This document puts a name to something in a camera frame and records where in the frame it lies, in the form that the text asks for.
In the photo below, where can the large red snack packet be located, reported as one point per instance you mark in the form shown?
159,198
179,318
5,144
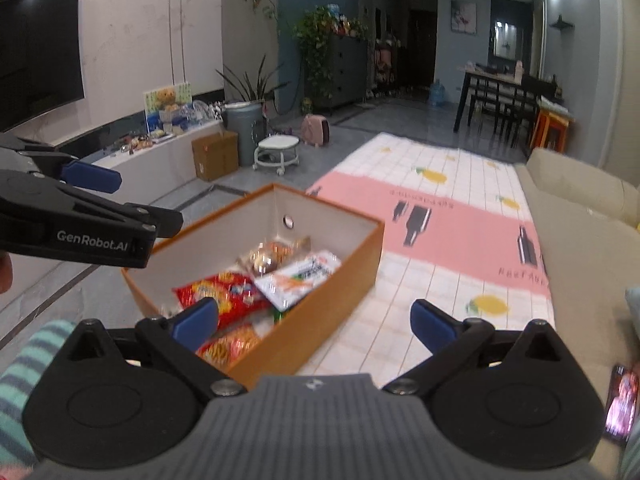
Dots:
225,295

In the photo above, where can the beige sofa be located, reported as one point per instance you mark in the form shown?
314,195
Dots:
585,240

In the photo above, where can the cluttered shoe rack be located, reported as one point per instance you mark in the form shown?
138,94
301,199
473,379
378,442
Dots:
385,65

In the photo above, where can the dark wooden door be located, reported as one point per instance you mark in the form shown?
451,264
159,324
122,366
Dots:
422,50

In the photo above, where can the brown cardboard box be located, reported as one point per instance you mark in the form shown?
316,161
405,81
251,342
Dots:
215,157

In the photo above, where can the person's striped left leg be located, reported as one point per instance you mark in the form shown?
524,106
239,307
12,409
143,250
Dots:
25,385

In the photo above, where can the long-leaf potted plant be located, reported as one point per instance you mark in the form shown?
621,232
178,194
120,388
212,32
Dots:
252,87

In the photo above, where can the teddy bear poster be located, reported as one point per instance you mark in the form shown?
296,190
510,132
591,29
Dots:
167,100

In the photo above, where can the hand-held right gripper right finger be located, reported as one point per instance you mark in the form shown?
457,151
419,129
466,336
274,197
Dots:
430,317

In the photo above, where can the pink flower wall picture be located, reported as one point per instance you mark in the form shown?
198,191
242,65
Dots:
462,17

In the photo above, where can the black television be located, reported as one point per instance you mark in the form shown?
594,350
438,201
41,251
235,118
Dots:
35,60

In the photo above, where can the pile of small trinkets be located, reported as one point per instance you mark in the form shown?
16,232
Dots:
135,142

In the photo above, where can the orange cardboard storage box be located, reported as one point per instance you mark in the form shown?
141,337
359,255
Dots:
325,320

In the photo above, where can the pile of blue white packets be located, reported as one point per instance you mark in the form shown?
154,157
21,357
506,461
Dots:
195,112

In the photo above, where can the wall mirror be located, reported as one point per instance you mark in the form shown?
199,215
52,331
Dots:
506,37

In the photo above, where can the small black wall shelf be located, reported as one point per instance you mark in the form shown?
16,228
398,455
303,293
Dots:
560,23

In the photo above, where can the green climbing plant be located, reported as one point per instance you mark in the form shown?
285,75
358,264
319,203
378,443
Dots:
312,45

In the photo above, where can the orange stick snack packet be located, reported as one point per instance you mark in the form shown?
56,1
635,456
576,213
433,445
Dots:
230,347

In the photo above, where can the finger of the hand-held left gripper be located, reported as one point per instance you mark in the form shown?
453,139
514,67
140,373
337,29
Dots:
160,224
92,176

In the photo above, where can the small pink heater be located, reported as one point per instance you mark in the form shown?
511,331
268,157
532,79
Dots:
315,130

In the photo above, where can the person's left hand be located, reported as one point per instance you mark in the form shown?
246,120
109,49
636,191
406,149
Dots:
5,275

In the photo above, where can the light blue cushion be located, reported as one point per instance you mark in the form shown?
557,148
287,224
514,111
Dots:
634,307

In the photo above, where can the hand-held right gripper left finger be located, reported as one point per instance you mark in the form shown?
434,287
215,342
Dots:
195,317

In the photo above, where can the white marble tv cabinet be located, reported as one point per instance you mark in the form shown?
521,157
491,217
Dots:
160,160

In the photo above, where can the small round chocolate packet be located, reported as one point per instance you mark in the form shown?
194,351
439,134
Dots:
261,260

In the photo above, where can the blue water jug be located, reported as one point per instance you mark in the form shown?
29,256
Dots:
437,94

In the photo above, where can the pink white printed mat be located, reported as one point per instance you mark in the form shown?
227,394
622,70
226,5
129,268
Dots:
450,240

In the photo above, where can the grey trash bin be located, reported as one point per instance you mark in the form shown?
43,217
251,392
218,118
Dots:
245,130

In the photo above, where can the dark grey drawer cabinet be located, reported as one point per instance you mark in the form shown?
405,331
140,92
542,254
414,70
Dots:
345,70

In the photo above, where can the white rolling stool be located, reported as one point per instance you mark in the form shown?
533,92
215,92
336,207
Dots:
277,144

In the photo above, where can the orange stool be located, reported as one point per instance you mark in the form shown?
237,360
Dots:
550,130

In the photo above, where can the black dining table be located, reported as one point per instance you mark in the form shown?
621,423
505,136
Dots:
480,76

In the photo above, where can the white snack packet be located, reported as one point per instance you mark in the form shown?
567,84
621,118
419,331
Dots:
295,280

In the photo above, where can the small patterned pot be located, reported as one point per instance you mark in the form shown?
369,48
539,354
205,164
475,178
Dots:
306,106

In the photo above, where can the smartphone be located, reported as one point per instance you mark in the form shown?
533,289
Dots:
622,405

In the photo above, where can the black dining chair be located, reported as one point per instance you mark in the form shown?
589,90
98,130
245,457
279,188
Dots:
540,87
515,105

